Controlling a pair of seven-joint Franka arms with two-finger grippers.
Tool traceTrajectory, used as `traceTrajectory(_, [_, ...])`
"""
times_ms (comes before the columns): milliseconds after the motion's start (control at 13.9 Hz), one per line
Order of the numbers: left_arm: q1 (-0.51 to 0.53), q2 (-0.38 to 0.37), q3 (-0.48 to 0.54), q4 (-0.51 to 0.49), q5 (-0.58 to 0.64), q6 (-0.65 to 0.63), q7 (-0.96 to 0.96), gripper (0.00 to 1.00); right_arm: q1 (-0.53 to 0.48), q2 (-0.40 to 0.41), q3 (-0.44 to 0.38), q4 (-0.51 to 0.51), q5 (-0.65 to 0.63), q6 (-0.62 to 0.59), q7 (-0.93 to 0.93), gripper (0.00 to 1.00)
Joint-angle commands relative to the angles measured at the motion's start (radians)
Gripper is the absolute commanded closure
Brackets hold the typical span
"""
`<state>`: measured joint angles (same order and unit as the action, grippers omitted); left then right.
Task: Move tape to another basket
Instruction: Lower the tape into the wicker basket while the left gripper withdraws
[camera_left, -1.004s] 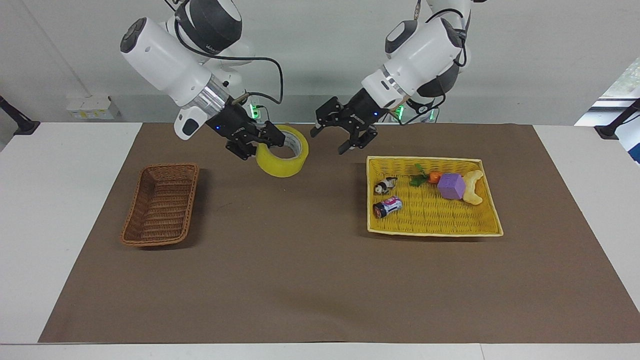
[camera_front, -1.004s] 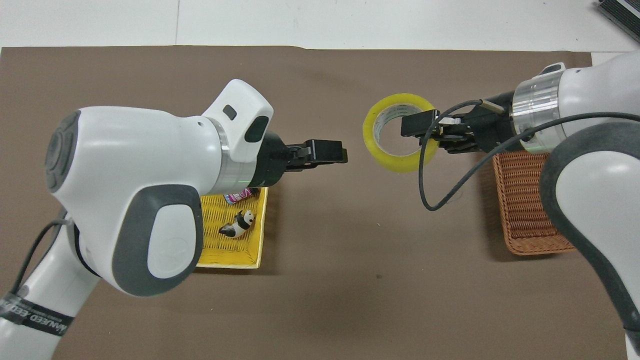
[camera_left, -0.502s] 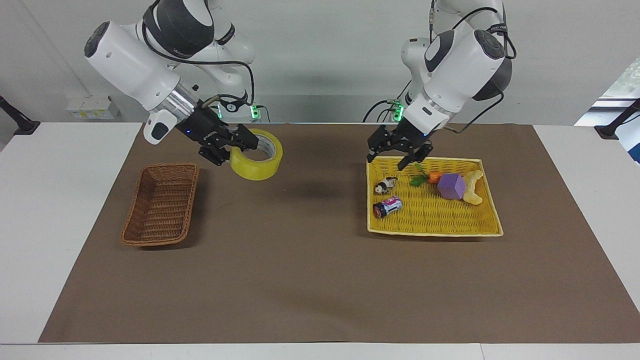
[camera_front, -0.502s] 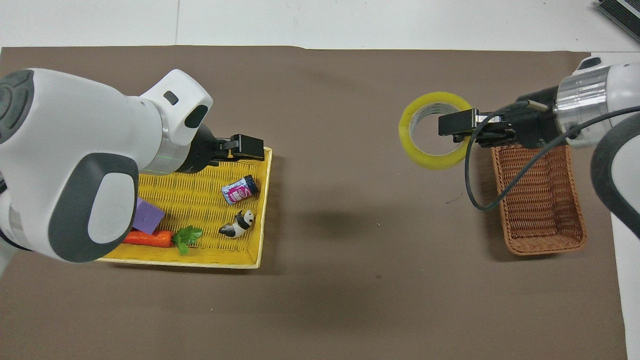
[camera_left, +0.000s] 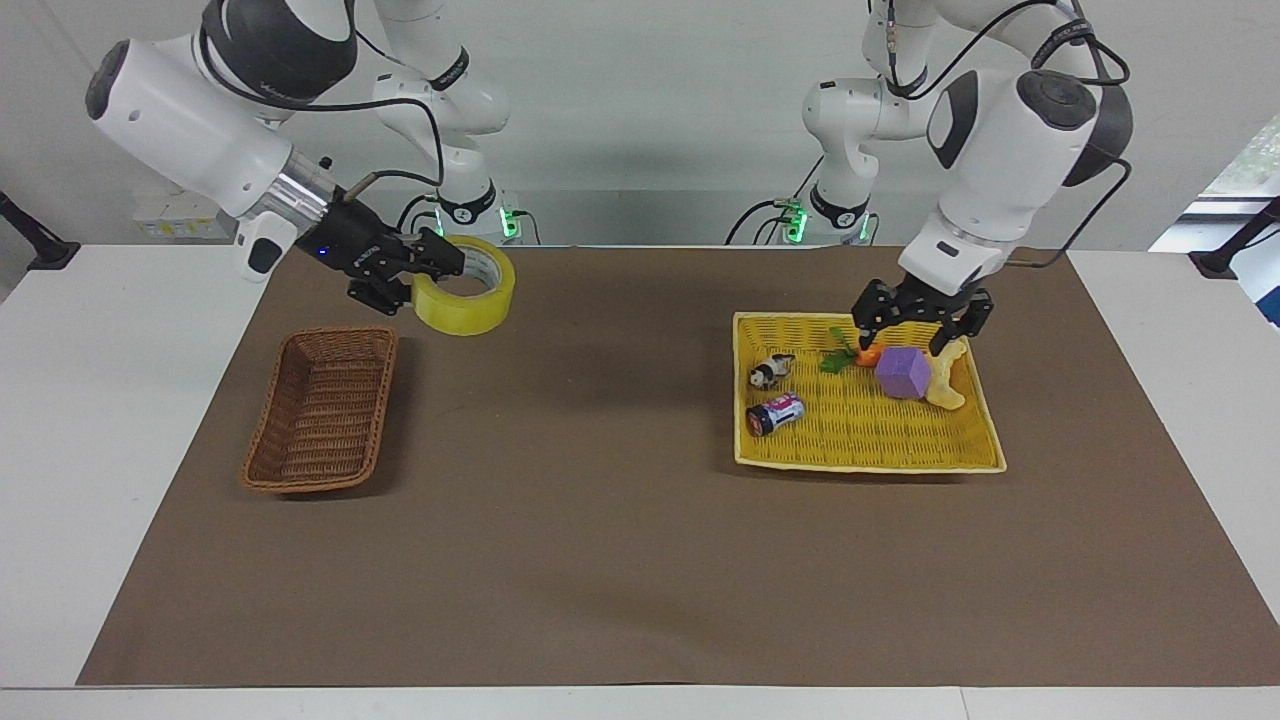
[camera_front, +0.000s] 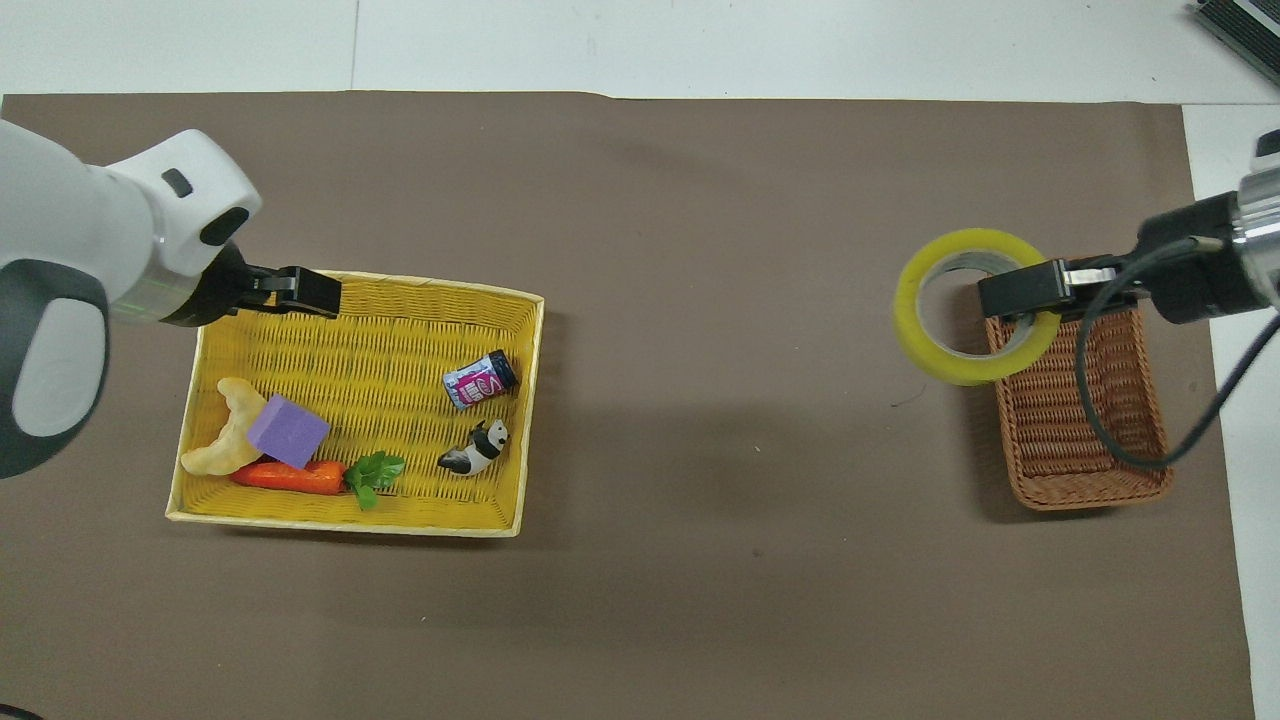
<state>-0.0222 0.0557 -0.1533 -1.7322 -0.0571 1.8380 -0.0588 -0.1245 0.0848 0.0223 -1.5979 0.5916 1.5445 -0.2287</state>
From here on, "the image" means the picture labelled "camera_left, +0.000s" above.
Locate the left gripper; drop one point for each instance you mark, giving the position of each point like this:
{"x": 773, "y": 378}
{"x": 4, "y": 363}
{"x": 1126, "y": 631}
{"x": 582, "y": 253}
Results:
{"x": 925, "y": 303}

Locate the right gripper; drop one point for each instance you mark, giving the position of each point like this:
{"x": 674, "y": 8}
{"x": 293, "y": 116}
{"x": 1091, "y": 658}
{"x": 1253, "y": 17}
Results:
{"x": 352, "y": 243}

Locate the yellow tape roll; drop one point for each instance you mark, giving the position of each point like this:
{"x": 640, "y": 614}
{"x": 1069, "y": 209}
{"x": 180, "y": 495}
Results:
{"x": 470, "y": 315}

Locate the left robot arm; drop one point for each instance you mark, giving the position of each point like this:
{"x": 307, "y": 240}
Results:
{"x": 1000, "y": 150}

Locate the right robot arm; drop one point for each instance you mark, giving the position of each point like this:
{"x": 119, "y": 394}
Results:
{"x": 190, "y": 130}

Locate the yellow woven basket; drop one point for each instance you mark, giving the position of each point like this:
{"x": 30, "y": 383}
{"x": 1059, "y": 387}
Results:
{"x": 860, "y": 435}

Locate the brown wicker basket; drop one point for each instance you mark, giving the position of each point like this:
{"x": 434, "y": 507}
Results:
{"x": 320, "y": 415}

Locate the purple cube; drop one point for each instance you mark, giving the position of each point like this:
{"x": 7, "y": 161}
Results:
{"x": 903, "y": 373}

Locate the orange toy carrot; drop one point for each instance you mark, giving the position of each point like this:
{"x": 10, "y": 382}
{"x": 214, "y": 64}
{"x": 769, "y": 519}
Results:
{"x": 868, "y": 355}

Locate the pale yellow toy piece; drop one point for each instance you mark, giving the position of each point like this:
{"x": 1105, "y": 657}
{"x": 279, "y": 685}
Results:
{"x": 948, "y": 388}

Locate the small toy animal figure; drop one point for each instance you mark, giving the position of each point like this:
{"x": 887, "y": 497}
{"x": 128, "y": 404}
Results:
{"x": 770, "y": 371}

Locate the small pink black can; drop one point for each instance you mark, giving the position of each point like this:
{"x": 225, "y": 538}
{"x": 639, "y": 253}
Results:
{"x": 775, "y": 414}

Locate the white power strip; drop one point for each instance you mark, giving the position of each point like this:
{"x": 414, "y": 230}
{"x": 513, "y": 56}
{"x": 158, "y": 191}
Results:
{"x": 180, "y": 220}

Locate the black stand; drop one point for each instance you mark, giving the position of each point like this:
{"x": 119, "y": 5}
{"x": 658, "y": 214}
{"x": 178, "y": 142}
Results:
{"x": 40, "y": 248}
{"x": 1225, "y": 255}

